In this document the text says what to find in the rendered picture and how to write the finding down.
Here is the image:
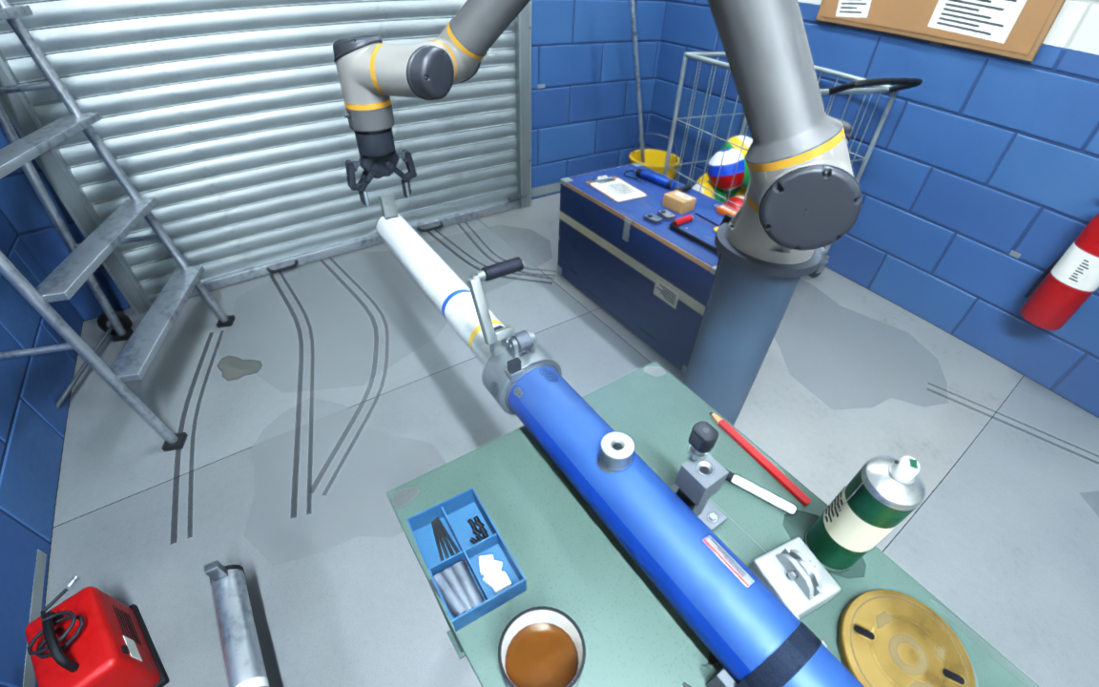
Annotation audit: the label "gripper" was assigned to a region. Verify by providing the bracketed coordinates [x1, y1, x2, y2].
[345, 128, 418, 204]

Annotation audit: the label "grey cam lock lever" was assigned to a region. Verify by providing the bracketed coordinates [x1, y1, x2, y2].
[467, 257, 526, 350]

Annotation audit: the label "multicoloured volleyball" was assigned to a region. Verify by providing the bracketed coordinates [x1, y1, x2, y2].
[706, 135, 757, 195]

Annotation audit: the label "grey metal tube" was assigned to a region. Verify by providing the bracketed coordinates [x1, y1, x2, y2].
[203, 560, 276, 687]

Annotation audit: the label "grey roller door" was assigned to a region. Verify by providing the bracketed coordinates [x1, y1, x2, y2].
[0, 0, 532, 289]

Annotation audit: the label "white clipboard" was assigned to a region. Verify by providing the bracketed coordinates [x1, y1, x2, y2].
[587, 177, 649, 204]

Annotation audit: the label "grey collar clamp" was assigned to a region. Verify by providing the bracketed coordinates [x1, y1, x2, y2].
[482, 328, 566, 417]

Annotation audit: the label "blue storage chest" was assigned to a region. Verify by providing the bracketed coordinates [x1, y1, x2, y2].
[556, 163, 753, 375]

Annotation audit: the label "yellow bucket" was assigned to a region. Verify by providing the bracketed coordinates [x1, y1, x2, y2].
[627, 147, 683, 181]

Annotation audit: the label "grey pole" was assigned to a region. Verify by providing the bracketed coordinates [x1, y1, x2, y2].
[630, 0, 653, 154]

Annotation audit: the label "grey metal stairs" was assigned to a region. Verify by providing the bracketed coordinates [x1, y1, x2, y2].
[0, 0, 237, 452]

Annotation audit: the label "blue parts tray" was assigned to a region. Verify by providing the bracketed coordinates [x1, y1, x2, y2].
[405, 489, 529, 632]

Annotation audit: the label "grey block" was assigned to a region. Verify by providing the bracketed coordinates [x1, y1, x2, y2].
[674, 452, 729, 531]

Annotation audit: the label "red pencil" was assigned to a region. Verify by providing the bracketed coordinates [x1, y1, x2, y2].
[709, 411, 814, 508]

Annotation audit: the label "white marker pen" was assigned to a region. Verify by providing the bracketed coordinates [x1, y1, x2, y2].
[725, 472, 799, 516]

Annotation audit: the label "white bowl brown liquid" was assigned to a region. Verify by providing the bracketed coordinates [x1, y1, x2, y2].
[497, 606, 588, 687]

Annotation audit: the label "red power unit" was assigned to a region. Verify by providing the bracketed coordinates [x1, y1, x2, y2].
[24, 574, 170, 687]

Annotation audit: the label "white square plate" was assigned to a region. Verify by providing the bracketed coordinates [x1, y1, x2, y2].
[754, 536, 842, 619]

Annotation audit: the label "cork notice board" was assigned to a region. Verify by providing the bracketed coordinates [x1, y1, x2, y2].
[816, 0, 1068, 64]

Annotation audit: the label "green white spray can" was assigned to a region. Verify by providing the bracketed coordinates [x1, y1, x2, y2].
[804, 454, 926, 573]

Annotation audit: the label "yellow round disc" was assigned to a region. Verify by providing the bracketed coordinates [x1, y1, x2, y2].
[838, 589, 978, 687]

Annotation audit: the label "red fire extinguisher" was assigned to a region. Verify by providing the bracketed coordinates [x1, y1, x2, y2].
[1019, 190, 1099, 333]

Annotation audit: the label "white inner post tube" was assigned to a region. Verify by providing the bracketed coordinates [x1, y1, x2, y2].
[375, 196, 512, 360]

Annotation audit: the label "red handled tool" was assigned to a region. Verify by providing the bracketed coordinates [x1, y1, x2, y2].
[671, 213, 719, 251]

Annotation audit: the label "wire ball cart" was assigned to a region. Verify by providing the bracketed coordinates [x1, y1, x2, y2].
[668, 50, 923, 207]

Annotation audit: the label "blue outer post tube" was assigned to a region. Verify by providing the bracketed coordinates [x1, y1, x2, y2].
[506, 366, 862, 687]

